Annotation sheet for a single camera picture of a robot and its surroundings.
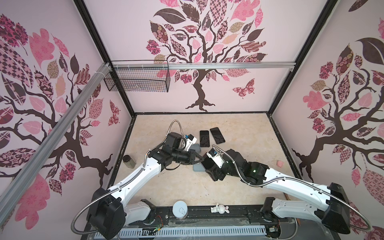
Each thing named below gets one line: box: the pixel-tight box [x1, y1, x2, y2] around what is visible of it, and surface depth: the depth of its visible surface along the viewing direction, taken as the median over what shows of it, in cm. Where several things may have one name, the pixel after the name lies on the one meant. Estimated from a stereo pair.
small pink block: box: [276, 160, 284, 168], surface depth 93 cm
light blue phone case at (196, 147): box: [189, 143, 202, 153], surface depth 101 cm
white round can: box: [172, 200, 189, 220], surface depth 72 cm
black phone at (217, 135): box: [210, 127, 226, 145], surface depth 109 cm
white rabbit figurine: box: [210, 203, 230, 215], surface depth 75 cm
